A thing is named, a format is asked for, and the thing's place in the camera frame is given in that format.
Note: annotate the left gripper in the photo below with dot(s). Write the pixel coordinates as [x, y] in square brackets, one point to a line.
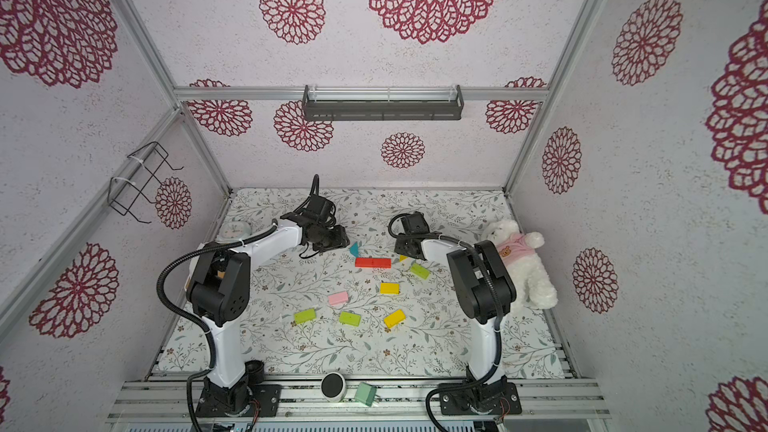
[340, 241]

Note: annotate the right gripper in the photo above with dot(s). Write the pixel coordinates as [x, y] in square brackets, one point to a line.
[402, 245]

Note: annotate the red block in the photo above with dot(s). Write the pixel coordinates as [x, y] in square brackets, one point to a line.
[384, 263]
[364, 263]

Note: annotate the yellow rectangular block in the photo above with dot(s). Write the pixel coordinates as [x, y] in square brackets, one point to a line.
[389, 288]

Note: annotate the pink block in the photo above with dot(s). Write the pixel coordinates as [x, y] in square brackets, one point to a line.
[338, 299]

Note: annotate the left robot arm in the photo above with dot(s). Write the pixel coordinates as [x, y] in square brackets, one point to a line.
[218, 289]

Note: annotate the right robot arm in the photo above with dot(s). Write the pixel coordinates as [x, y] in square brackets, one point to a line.
[485, 293]

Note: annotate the green block near bear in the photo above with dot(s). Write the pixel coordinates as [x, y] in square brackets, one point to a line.
[420, 271]

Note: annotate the yellow block front right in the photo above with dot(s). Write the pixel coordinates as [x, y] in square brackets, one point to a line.
[394, 319]

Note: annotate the green block front centre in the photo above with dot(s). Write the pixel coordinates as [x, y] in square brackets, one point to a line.
[349, 318]

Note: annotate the green block front left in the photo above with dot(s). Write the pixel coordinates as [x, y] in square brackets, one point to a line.
[305, 316]

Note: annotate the small white bowl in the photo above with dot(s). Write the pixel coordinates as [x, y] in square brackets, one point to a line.
[236, 230]

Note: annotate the white teddy bear pink shirt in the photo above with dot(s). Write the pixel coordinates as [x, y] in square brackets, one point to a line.
[525, 268]

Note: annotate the black wall shelf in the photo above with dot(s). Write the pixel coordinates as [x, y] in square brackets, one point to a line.
[382, 105]

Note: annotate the green cube on rail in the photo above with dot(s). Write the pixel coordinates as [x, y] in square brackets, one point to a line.
[365, 394]

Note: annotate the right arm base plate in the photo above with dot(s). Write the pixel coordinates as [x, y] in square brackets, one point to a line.
[499, 398]

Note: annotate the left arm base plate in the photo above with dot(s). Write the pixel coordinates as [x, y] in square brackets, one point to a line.
[250, 395]

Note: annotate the black wire wall rack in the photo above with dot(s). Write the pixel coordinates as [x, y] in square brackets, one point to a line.
[124, 192]

